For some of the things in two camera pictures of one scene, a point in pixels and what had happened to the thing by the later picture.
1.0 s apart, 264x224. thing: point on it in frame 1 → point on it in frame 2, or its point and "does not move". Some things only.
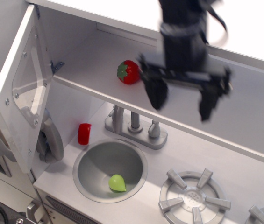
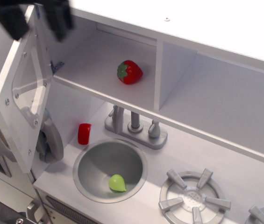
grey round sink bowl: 100,159 does not move
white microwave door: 19,97 does not move
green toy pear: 116,182 does not move
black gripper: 194,69 → 58,12
